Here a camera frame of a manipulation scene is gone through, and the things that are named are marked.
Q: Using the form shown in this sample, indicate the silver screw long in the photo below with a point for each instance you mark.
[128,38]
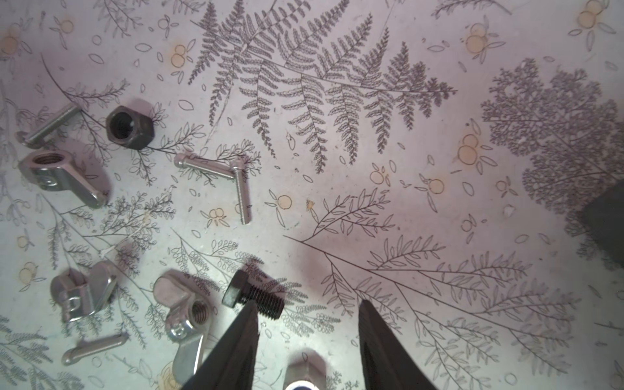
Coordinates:
[35,139]

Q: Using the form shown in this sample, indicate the silver wing nut middle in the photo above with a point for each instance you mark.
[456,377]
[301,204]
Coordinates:
[78,301]

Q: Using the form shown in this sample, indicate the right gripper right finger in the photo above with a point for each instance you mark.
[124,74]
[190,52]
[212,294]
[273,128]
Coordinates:
[385,362]

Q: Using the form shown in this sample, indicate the black hex nut far left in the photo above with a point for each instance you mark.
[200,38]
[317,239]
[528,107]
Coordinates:
[129,128]

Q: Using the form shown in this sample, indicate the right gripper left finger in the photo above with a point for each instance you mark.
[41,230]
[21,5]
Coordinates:
[230,365]

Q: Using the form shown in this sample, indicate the silver screw pair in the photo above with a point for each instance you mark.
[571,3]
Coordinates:
[235,172]

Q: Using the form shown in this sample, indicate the grey plastic compartment box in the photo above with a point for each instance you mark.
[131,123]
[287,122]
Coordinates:
[603,219]

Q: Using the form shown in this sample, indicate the silver cap nut left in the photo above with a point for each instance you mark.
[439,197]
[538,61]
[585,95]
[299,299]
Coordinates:
[306,373]

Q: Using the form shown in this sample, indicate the silver wing nut left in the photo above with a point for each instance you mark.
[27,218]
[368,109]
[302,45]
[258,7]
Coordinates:
[55,171]

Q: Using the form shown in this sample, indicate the silver screw lower left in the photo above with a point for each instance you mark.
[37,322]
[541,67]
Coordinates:
[72,356]

